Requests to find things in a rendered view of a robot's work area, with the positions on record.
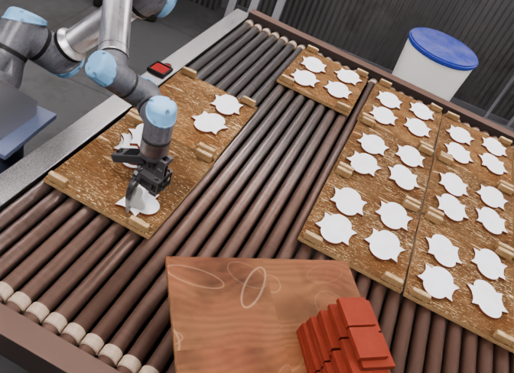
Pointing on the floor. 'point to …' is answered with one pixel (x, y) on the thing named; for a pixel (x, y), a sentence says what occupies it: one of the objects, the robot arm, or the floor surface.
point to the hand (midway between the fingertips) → (137, 199)
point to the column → (26, 131)
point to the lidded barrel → (435, 62)
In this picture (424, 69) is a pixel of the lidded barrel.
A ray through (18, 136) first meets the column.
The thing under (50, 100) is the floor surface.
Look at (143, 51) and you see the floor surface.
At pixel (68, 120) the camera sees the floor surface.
